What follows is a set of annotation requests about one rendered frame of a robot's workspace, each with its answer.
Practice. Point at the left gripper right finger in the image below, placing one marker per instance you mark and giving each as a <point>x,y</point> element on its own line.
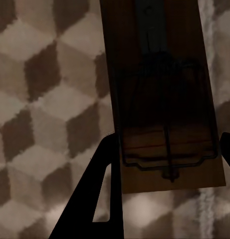
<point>225,146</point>

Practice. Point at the mousetrap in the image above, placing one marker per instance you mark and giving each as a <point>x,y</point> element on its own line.
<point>161,96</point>

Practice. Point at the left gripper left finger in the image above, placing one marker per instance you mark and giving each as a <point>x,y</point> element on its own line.
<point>76,221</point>

